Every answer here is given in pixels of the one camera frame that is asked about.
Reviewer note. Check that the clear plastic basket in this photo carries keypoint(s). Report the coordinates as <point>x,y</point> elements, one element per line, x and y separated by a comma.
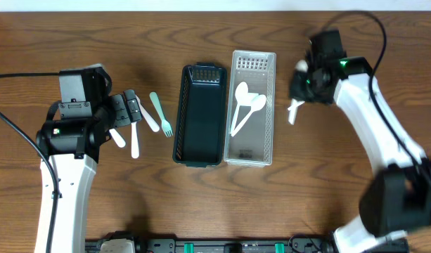
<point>252,146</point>

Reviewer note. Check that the white thin spoon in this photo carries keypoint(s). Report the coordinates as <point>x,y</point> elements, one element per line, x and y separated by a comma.
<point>292,110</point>
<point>256,105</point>
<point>243,99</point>

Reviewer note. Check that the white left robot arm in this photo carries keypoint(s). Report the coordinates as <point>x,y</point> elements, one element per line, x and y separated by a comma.
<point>70,138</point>

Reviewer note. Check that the mint green plastic fork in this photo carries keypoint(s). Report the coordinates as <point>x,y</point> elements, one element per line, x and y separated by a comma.
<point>166,126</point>

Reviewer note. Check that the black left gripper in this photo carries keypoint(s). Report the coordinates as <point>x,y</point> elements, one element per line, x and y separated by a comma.
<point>121,117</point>

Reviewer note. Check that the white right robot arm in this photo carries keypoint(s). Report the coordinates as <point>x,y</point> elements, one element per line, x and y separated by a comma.
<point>398,199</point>

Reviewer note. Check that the white fork long handle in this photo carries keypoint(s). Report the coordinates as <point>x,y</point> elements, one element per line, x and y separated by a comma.
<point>150,121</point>

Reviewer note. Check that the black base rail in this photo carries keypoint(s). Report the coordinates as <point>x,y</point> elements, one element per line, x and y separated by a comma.
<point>122,241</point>

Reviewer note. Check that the white thick-handled spoon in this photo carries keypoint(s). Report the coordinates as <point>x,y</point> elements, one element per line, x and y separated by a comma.
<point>135,150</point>

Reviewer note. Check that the dark green plastic basket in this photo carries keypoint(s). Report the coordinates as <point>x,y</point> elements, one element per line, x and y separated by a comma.
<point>200,120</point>

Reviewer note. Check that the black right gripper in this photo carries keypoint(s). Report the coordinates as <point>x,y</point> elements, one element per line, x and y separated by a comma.
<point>295,92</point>

